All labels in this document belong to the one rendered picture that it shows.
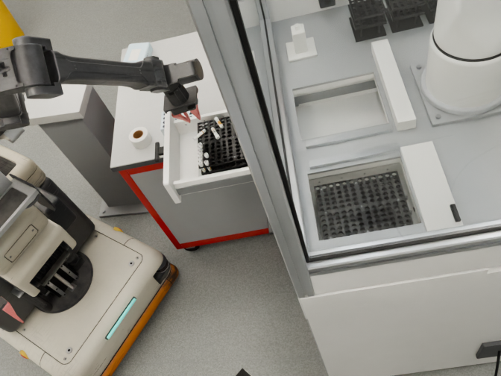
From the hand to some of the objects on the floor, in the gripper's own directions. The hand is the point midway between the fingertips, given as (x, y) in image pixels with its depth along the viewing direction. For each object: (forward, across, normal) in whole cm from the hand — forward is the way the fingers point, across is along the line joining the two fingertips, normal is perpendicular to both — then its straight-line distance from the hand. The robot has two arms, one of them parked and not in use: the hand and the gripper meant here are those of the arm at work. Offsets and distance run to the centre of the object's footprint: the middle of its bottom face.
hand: (194, 118), depth 148 cm
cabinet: (+106, -57, +7) cm, 120 cm away
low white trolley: (+95, +22, -36) cm, 104 cm away
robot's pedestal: (+88, +79, -50) cm, 128 cm away
